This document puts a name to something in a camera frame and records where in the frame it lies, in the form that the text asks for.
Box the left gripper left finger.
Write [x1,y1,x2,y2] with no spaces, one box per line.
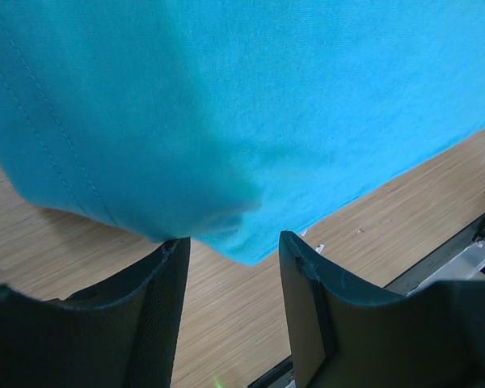
[0,238,191,387]

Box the cyan t shirt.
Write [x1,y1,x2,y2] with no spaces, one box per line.
[0,1,485,265]

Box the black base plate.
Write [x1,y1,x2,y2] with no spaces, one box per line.
[246,201,485,388]

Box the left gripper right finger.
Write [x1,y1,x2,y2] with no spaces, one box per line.
[277,230,485,388]

